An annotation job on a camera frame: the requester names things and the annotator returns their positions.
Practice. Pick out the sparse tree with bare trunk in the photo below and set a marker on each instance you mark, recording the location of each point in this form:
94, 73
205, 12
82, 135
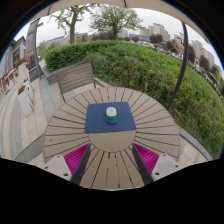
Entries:
72, 31

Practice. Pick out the dark blue mouse pad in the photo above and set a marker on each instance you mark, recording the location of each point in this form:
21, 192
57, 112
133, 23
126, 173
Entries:
96, 121

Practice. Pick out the beige parasol canopy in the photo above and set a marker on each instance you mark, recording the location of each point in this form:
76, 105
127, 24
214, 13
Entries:
160, 8

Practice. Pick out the grey signboard pillar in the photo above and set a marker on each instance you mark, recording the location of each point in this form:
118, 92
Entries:
32, 50

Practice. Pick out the dark curved parasol pole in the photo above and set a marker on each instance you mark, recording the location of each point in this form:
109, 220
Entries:
181, 73

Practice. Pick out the leafy round tree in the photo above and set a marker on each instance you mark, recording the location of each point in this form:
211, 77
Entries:
115, 20

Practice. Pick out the group of apartment buildings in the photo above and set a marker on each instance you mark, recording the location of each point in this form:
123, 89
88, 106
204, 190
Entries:
196, 50

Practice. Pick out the white and teal computer mouse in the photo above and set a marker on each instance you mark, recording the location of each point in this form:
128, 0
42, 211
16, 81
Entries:
111, 115

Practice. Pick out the green hedge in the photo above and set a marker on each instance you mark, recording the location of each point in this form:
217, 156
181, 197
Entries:
150, 66

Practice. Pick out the white planter box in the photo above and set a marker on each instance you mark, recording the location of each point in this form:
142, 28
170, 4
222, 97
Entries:
22, 70
25, 101

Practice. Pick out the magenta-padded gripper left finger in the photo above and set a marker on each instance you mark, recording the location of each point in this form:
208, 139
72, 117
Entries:
61, 166

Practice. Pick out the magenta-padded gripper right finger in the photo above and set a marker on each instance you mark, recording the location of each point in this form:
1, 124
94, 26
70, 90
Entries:
160, 166

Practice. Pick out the grey slatted chair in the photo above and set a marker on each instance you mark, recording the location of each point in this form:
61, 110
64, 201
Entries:
75, 78

